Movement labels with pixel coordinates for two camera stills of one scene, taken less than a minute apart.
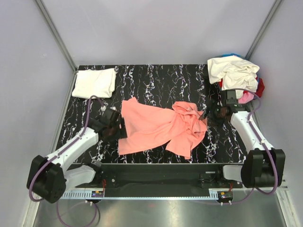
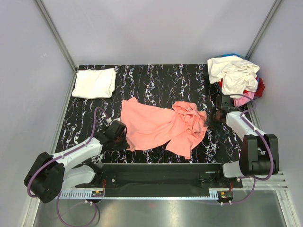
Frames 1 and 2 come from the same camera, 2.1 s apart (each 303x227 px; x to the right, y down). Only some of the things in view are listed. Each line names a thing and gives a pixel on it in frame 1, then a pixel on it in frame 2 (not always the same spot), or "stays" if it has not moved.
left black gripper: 121,132 to 124,146
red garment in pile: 260,90 stays
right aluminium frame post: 274,8 stays
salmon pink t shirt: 148,126 stays
